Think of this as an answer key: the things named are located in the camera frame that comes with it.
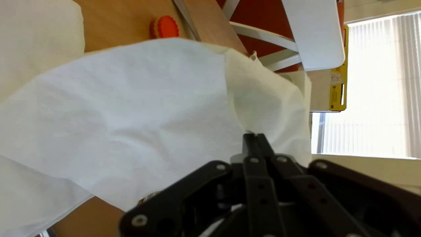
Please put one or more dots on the orange bottle cap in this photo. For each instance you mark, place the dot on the orange bottle cap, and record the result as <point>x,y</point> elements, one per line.
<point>164,26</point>

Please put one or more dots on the white tissue sheet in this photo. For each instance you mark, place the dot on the white tissue sheet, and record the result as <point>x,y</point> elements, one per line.
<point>152,109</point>

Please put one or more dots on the crumpled white napkin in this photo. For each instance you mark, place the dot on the crumpled white napkin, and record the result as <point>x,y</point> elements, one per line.
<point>30,201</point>

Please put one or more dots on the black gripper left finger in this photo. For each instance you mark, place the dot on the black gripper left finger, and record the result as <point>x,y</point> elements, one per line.
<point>258,197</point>

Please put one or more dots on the orange armchair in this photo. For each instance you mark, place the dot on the orange armchair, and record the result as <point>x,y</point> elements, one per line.
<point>263,14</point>

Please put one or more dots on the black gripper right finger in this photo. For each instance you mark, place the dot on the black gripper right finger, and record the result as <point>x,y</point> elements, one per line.
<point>350,197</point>

